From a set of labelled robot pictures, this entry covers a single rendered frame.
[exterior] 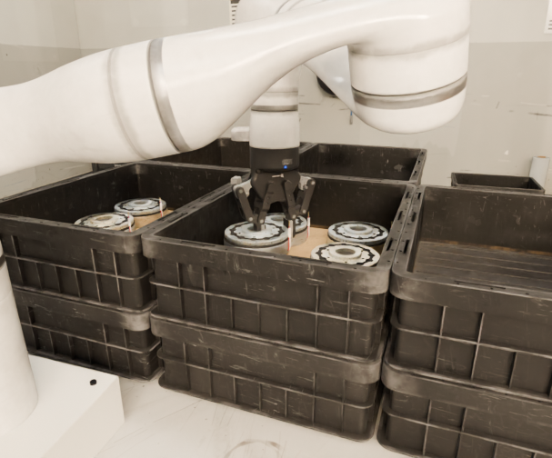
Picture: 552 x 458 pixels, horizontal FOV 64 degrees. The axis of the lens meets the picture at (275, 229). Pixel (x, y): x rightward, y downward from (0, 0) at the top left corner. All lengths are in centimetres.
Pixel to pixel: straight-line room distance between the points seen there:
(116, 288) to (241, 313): 18
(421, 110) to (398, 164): 86
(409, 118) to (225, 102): 14
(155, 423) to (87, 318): 17
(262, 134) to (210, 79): 31
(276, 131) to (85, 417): 43
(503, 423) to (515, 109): 361
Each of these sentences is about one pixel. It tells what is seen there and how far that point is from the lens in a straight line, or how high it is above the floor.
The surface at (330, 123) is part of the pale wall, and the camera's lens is 407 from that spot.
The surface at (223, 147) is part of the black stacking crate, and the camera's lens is 136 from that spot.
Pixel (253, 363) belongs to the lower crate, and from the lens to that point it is 57.
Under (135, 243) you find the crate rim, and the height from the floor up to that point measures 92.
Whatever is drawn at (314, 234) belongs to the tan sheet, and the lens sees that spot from 83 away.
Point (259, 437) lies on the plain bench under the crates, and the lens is 60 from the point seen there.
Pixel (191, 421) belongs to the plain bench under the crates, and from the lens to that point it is 62.
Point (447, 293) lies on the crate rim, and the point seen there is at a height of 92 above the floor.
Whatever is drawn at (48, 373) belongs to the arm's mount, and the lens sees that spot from 63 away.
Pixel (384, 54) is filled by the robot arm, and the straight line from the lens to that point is 35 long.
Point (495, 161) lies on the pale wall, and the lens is 409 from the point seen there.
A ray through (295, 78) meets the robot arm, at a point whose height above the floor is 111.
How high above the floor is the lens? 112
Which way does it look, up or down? 20 degrees down
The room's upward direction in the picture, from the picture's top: straight up
